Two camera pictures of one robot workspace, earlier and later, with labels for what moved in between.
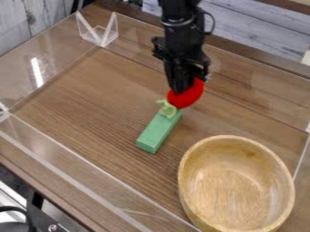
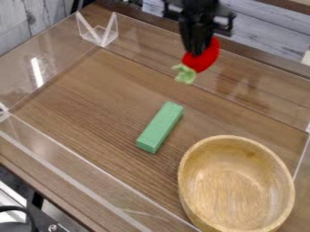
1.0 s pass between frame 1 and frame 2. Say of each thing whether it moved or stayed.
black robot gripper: moved
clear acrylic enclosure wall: stayed
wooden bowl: stayed
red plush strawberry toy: moved
